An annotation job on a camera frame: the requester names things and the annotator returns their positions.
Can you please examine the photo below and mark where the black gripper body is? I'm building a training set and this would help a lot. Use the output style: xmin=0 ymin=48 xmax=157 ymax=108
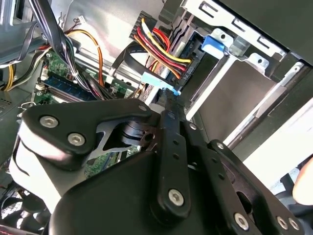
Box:
xmin=50 ymin=151 xmax=235 ymax=235

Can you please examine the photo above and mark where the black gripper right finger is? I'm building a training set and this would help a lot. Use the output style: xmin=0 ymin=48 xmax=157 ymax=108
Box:
xmin=172 ymin=97 xmax=304 ymax=235

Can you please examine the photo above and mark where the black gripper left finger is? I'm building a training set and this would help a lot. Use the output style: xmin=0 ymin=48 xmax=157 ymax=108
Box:
xmin=18 ymin=90 xmax=192 ymax=221

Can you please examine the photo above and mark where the blue-plug black data wire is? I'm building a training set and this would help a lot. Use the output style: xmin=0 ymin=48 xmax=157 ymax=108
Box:
xmin=111 ymin=41 xmax=183 ymax=98

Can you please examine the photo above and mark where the red yellow disk power wire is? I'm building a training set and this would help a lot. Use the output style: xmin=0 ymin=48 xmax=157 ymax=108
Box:
xmin=129 ymin=11 xmax=199 ymax=87

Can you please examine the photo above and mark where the hard disk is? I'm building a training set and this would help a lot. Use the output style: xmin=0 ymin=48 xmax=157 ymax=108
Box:
xmin=171 ymin=29 xmax=227 ymax=84

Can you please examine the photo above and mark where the pale person hand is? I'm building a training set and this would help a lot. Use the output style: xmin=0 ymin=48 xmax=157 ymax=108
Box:
xmin=292 ymin=160 xmax=313 ymax=205

